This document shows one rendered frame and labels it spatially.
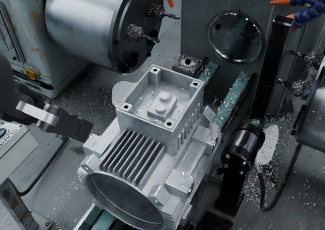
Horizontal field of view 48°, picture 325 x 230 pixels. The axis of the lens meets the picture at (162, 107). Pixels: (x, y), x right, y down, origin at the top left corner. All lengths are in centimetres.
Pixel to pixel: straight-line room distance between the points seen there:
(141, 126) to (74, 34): 37
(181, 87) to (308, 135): 26
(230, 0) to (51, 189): 61
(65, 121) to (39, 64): 65
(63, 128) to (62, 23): 52
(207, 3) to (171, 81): 32
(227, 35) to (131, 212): 48
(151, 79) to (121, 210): 25
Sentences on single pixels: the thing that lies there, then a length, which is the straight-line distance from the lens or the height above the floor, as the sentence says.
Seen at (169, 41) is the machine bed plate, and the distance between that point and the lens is 126.
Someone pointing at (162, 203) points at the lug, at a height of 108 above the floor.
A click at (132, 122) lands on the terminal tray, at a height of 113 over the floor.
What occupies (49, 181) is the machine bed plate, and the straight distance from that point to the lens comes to 94.
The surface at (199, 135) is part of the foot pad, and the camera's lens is 63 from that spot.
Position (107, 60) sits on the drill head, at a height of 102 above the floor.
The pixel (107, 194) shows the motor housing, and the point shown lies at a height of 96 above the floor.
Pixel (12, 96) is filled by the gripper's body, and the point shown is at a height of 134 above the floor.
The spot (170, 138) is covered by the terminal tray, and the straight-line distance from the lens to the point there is 56.
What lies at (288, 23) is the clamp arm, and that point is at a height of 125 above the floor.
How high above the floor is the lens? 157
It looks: 48 degrees down
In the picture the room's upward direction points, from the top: 1 degrees counter-clockwise
